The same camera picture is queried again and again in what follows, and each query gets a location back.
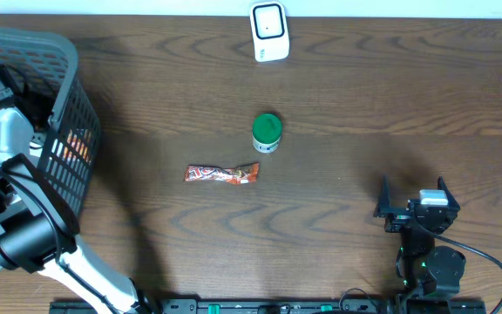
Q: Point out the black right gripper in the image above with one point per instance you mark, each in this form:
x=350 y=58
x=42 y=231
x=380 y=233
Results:
x=398 y=217

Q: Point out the green lid white jar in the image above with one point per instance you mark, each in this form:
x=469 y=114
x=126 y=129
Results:
x=266 y=133

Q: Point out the orange red candy wrapper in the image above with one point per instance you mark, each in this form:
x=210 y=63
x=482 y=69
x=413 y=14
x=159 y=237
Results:
x=235 y=176

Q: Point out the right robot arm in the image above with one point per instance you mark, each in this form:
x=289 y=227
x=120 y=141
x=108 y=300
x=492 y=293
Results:
x=431 y=273

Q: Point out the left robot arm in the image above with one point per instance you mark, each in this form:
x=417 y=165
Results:
x=44 y=167

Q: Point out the white barcode scanner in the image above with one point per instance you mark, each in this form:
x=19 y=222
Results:
x=269 y=28

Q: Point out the orange snack packet in basket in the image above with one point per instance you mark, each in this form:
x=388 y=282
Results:
x=78 y=145

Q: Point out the grey plastic mesh basket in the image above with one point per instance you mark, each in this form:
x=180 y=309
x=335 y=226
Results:
x=54 y=59

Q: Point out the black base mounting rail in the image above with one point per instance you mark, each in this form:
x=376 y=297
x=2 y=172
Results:
x=350 y=305

